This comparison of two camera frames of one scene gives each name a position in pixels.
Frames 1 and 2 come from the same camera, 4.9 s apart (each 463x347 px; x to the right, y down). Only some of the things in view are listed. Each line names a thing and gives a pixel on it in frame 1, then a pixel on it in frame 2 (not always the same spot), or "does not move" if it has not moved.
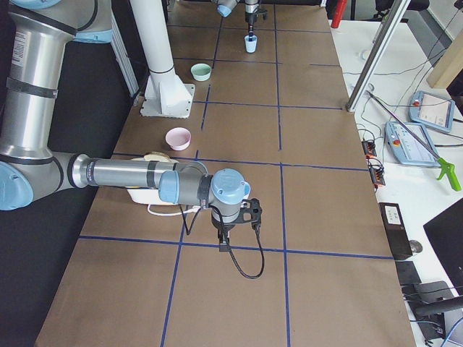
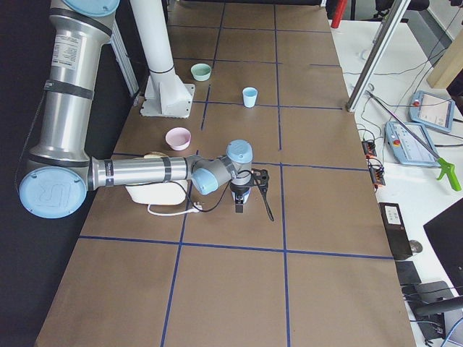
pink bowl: [178, 138] does not move
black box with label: [398, 239] does not move
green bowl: [201, 71] does not move
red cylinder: [339, 11] does not move
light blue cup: [250, 45] -> [249, 97]
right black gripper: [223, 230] -> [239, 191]
